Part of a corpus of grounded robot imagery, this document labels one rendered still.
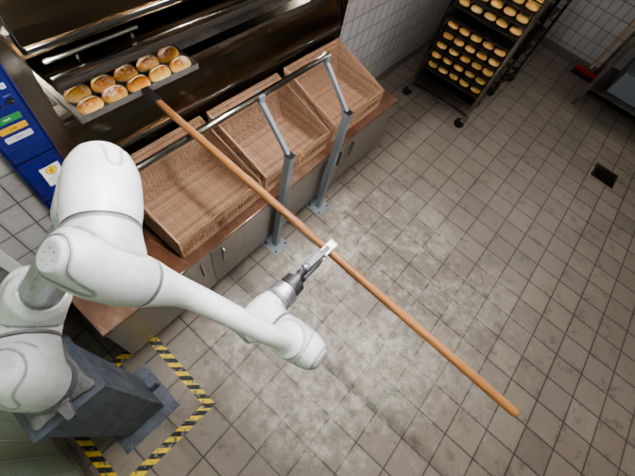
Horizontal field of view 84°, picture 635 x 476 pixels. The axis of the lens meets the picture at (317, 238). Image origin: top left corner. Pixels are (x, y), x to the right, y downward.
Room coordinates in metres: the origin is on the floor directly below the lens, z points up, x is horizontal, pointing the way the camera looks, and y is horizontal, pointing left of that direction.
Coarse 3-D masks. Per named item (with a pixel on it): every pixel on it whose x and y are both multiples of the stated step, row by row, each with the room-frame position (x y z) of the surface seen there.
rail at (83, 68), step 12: (252, 0) 1.49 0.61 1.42; (216, 12) 1.31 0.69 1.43; (228, 12) 1.36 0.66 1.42; (192, 24) 1.20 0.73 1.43; (156, 36) 1.06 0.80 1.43; (168, 36) 1.10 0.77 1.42; (132, 48) 0.96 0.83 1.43; (96, 60) 0.84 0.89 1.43; (108, 60) 0.87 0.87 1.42; (72, 72) 0.76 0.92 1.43; (84, 72) 0.79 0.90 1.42
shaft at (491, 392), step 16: (192, 128) 0.90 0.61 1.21; (208, 144) 0.85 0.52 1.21; (224, 160) 0.81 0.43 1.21; (240, 176) 0.77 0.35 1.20; (256, 192) 0.74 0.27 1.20; (304, 224) 0.67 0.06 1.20; (320, 240) 0.63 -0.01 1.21; (336, 256) 0.59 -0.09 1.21; (352, 272) 0.56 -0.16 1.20; (368, 288) 0.52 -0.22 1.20; (432, 336) 0.44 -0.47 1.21; (448, 352) 0.41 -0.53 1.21; (464, 368) 0.38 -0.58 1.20; (480, 384) 0.35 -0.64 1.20; (496, 400) 0.32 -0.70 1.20
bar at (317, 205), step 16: (288, 80) 1.42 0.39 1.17; (256, 96) 1.23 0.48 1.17; (224, 112) 1.07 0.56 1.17; (352, 112) 1.62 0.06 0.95; (208, 128) 0.97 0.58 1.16; (272, 128) 1.21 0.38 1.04; (176, 144) 0.83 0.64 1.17; (336, 144) 1.60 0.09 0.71; (144, 160) 0.71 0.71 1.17; (288, 160) 1.15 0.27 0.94; (336, 160) 1.62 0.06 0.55; (288, 176) 1.16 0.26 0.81; (288, 192) 1.18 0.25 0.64; (320, 192) 1.60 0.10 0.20; (320, 208) 1.60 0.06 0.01; (272, 240) 1.16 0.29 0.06
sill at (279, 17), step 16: (304, 0) 2.08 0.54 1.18; (320, 0) 2.19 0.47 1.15; (256, 16) 1.78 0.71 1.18; (272, 16) 1.83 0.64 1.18; (288, 16) 1.94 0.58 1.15; (224, 32) 1.57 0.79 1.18; (240, 32) 1.61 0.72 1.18; (256, 32) 1.71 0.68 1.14; (192, 48) 1.37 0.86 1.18; (208, 48) 1.42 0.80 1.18; (64, 112) 0.78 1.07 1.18
